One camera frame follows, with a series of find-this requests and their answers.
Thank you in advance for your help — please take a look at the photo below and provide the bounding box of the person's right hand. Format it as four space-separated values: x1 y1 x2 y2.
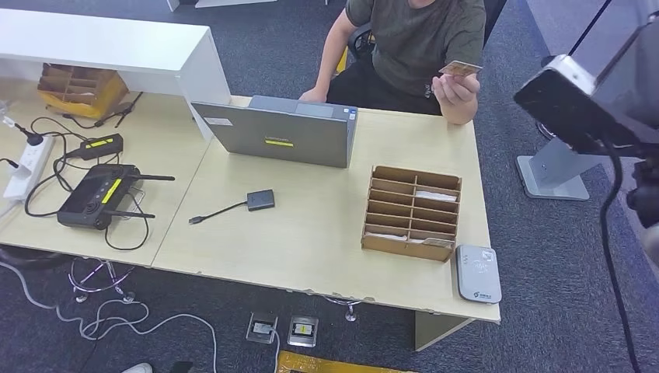
298 87 329 103

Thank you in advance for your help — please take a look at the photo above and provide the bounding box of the person's left hand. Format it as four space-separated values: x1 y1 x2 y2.
431 71 481 106

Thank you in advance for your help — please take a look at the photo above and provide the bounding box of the gold patterned ID card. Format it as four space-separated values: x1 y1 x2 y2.
438 60 483 78

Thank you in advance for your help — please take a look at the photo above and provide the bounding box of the grey white card reader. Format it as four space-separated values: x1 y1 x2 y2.
455 243 503 305

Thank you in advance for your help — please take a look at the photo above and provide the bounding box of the person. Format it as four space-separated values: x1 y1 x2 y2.
298 0 508 126

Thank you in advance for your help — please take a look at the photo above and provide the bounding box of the pale patterned room key card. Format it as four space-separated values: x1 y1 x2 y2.
409 236 456 248

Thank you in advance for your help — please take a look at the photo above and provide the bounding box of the wooden slotted card organizer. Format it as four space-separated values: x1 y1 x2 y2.
361 165 463 263

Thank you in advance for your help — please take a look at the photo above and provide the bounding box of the grey laptop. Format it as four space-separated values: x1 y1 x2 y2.
190 94 359 169

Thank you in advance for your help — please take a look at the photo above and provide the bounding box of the chrome stanchion base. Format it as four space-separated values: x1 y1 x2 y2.
535 120 560 141

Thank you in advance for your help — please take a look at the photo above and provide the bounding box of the white furniture base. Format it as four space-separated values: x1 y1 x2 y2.
166 0 278 12

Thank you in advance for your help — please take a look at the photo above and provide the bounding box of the grey kiosk stand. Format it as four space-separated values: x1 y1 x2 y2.
516 134 606 201

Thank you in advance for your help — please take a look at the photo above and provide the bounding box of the small black tripod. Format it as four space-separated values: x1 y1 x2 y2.
62 91 144 129

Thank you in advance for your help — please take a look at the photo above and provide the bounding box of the white desk shelf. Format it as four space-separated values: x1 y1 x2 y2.
0 7 232 141

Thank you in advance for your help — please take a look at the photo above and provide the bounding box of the black power brick yellow label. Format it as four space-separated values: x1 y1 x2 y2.
65 133 124 161

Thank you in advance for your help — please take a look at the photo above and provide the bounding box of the small chrome chair foot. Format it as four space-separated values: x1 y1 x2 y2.
321 295 364 323

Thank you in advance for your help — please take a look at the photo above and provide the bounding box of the wooden organizer in yellow box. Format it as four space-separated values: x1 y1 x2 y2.
37 63 130 120

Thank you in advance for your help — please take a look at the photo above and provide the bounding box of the floor outlet with yellow label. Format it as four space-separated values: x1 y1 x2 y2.
287 315 319 348

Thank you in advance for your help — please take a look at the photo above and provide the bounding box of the floor outlet with white plug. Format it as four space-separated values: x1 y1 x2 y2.
245 312 279 345

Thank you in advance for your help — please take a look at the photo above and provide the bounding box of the beige desk side panel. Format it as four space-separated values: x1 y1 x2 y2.
414 310 475 353

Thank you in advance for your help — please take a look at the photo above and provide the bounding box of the black remote controller with antennas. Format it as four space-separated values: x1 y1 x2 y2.
56 163 176 231

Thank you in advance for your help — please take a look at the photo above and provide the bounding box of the yellow floor sheet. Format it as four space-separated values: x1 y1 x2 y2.
276 350 416 373

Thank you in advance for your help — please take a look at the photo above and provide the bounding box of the large chrome chair base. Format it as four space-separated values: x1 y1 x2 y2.
68 257 138 305

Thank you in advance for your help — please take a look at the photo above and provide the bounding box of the white power strip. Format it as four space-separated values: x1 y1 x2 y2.
2 134 55 203

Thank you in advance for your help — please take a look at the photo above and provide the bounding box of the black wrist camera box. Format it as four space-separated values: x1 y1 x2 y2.
513 54 644 158

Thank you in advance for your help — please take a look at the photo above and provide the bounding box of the black USB adapter with cable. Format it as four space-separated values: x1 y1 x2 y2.
188 189 276 226

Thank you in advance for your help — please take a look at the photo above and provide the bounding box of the black stanchion post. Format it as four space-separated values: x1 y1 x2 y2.
539 0 615 71

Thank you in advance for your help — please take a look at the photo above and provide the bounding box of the thin black cable loop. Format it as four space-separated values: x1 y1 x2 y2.
103 188 152 252

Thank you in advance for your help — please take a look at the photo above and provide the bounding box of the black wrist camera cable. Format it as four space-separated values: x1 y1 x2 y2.
591 134 642 373

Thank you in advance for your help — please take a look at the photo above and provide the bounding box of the black plug with thick cable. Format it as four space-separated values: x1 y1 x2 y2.
10 116 124 218

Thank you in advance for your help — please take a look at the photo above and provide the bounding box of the white floor cable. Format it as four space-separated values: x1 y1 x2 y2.
0 261 218 373

